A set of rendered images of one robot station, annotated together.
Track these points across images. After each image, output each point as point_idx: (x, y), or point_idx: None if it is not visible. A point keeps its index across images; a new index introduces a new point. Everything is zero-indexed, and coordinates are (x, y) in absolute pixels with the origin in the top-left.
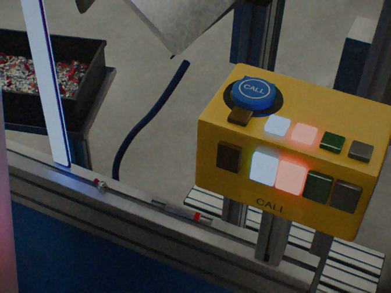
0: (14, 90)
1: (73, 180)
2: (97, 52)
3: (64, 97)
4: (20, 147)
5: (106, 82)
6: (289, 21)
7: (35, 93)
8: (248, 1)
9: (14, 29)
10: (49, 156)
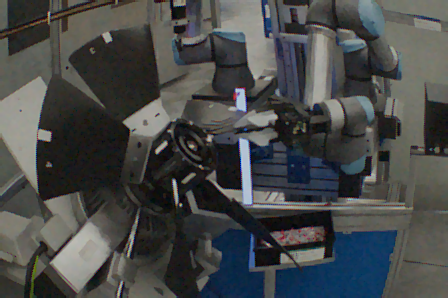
0: (299, 234)
1: (240, 201)
2: (254, 241)
3: (260, 218)
4: (272, 206)
5: (252, 264)
6: None
7: (277, 216)
8: None
9: (315, 241)
10: (256, 206)
